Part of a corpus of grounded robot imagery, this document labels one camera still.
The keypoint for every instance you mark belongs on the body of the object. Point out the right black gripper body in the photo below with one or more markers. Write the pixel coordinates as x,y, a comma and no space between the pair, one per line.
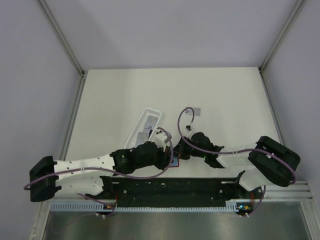
186,150

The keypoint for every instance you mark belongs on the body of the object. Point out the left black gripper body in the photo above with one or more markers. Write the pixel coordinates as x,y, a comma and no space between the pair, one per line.
158,160

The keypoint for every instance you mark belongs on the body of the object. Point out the red leather card holder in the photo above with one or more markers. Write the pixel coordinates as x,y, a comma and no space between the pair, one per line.
174,163

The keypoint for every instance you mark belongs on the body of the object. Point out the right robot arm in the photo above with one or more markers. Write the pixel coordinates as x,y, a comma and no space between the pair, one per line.
262,163

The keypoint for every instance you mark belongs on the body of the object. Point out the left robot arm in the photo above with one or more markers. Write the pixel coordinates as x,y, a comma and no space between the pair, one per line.
85,177

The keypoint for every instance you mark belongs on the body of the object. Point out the middle card in basket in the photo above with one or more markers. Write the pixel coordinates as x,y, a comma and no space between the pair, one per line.
148,130

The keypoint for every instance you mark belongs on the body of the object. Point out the silver card on table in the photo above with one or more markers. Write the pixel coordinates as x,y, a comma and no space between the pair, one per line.
193,110

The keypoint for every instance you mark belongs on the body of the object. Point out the white plastic basket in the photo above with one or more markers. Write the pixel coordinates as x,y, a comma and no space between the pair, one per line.
140,125

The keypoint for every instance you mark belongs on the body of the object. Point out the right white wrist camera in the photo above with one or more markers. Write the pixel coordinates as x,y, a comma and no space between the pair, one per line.
189,128

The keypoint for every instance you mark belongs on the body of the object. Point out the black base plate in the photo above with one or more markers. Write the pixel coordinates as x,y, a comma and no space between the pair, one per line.
174,192

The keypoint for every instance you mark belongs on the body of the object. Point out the white slotted cable duct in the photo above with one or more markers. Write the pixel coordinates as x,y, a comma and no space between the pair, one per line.
85,206

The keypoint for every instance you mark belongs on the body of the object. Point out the aluminium frame rail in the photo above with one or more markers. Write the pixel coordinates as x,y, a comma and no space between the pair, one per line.
298,192

